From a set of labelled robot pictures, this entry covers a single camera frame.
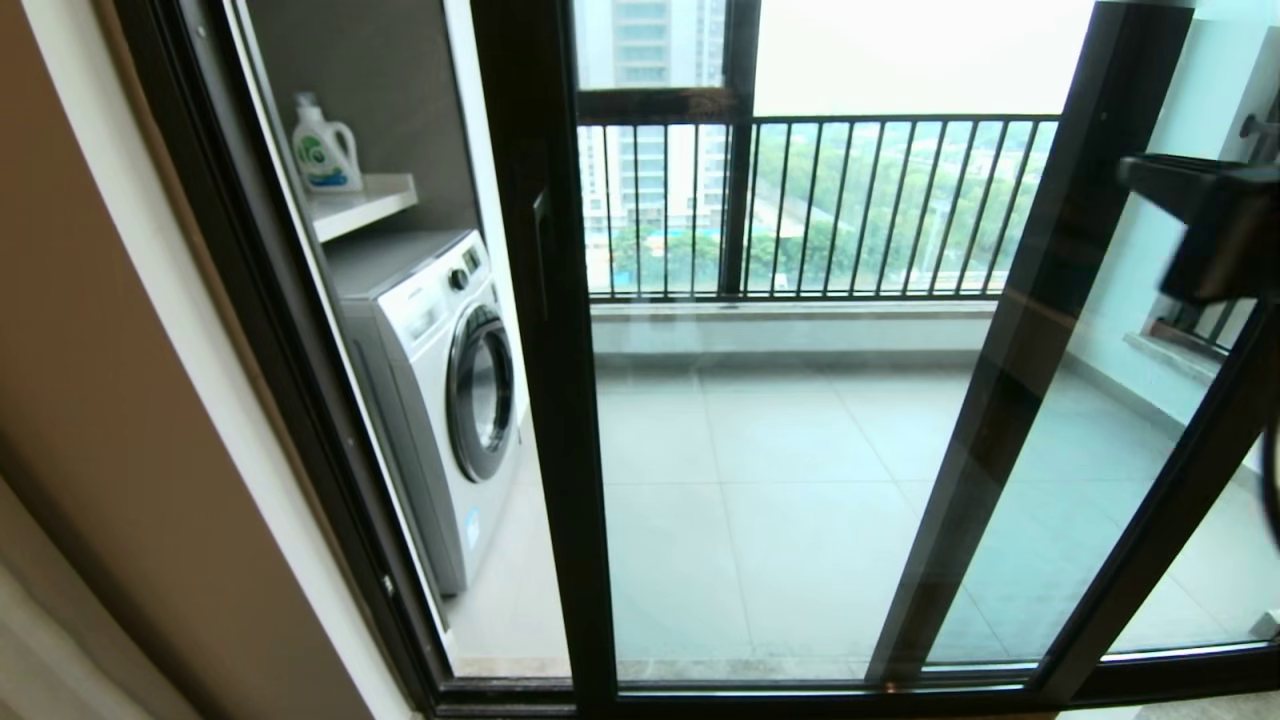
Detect black framed fixed glass door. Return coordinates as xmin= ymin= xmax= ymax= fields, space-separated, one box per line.
xmin=868 ymin=0 xmax=1280 ymax=691

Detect white detergent bottle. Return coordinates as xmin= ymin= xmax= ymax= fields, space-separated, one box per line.
xmin=291 ymin=92 xmax=363 ymax=193

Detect grey stone window sill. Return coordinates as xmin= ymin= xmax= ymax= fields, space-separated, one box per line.
xmin=590 ymin=298 xmax=1001 ymax=323
xmin=1125 ymin=330 xmax=1226 ymax=389

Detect white front-load washing machine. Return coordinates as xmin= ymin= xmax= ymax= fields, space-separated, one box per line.
xmin=326 ymin=228 xmax=523 ymax=598

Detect black framed sliding glass door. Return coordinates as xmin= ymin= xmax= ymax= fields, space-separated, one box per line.
xmin=470 ymin=0 xmax=1280 ymax=716

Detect dark grey cabinet panel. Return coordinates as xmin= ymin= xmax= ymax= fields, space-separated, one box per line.
xmin=245 ymin=0 xmax=483 ymax=236

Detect black window frame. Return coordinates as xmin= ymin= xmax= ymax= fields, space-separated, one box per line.
xmin=575 ymin=0 xmax=763 ymax=301

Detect black outer door frame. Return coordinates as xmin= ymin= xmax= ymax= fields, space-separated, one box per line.
xmin=110 ymin=0 xmax=1280 ymax=720

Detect black balcony railing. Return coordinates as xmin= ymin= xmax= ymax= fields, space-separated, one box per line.
xmin=578 ymin=113 xmax=1061 ymax=301

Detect white wall shelf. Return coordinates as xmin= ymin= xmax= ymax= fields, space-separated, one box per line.
xmin=310 ymin=172 xmax=419 ymax=244

